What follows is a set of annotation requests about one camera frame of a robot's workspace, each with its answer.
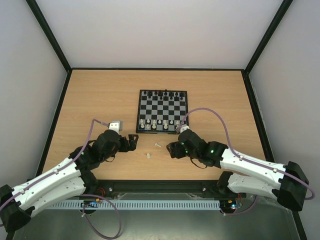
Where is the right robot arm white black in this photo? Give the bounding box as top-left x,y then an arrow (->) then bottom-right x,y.
166,128 -> 309,212

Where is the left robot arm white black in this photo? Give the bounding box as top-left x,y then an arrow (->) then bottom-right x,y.
0,129 -> 139,233

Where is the black and white chessboard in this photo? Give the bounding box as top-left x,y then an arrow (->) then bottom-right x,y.
136,89 -> 189,134

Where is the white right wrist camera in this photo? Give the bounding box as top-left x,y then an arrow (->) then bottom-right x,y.
178,124 -> 190,134

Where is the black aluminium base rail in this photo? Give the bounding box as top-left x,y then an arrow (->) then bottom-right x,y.
97,180 -> 218,196

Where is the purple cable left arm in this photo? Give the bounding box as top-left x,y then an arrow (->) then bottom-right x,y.
0,118 -> 124,238

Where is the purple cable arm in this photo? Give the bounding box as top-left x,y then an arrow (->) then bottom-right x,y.
0,118 -> 124,238
179,107 -> 316,216

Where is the light blue slotted cable duct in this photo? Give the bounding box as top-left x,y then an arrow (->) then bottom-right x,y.
48,200 -> 221,211

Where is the black cage frame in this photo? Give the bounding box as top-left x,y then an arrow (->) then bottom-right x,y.
4,0 -> 308,240

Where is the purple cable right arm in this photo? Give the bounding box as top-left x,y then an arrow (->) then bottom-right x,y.
179,107 -> 316,216

